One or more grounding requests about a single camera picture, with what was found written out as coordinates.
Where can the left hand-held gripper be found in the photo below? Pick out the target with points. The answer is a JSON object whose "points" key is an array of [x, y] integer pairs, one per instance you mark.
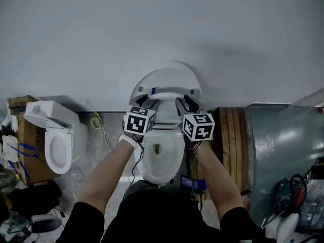
{"points": [[138, 121]]}

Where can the person's black shirt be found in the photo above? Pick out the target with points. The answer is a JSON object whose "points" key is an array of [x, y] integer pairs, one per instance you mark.
{"points": [[162, 219]]}

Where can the person's right forearm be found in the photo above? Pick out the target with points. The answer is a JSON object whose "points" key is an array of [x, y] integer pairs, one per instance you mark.
{"points": [[217, 181]]}

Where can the white toilet lid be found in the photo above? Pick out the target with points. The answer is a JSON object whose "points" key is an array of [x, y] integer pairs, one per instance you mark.
{"points": [[167, 80]]}

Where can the red black power tool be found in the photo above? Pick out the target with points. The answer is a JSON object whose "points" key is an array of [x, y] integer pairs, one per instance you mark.
{"points": [[301, 195]]}

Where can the brown green clump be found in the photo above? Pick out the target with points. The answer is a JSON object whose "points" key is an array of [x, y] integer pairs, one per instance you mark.
{"points": [[157, 148]]}

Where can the grey padded stool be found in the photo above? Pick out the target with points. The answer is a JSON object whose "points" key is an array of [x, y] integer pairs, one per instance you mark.
{"points": [[45, 223]]}

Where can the white plastic pouch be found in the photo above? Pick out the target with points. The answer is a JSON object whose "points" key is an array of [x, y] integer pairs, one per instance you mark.
{"points": [[10, 148]]}

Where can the person's left forearm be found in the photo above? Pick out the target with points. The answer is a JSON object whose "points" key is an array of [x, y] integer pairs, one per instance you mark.
{"points": [[106, 178]]}

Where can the white wristband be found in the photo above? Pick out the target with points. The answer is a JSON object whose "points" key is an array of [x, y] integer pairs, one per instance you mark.
{"points": [[127, 141]]}

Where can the person's dark green trousers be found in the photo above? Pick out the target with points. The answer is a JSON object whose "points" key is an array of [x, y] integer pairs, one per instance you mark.
{"points": [[144, 186]]}

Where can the brown cardboard box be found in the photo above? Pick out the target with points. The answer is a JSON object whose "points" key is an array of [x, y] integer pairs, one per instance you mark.
{"points": [[35, 168]]}

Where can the white crumpled paper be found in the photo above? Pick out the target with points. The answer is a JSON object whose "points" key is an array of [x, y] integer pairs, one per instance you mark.
{"points": [[14, 123]]}

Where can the small white toilet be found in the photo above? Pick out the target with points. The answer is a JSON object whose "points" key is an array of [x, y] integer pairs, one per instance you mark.
{"points": [[76, 135]]}

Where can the teal metal platform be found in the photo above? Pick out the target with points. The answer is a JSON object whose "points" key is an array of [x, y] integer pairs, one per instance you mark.
{"points": [[278, 148]]}

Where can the yellow green cup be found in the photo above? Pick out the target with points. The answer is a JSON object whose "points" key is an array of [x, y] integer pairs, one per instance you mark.
{"points": [[95, 123]]}

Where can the clear plastic wrapped bundle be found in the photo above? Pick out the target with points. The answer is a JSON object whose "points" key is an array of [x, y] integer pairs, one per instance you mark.
{"points": [[314, 206]]}

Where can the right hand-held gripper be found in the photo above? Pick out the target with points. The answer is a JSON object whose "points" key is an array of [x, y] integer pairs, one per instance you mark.
{"points": [[200, 126]]}

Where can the wooden slat platform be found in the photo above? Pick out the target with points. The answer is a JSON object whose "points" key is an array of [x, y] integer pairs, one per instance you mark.
{"points": [[233, 148]]}

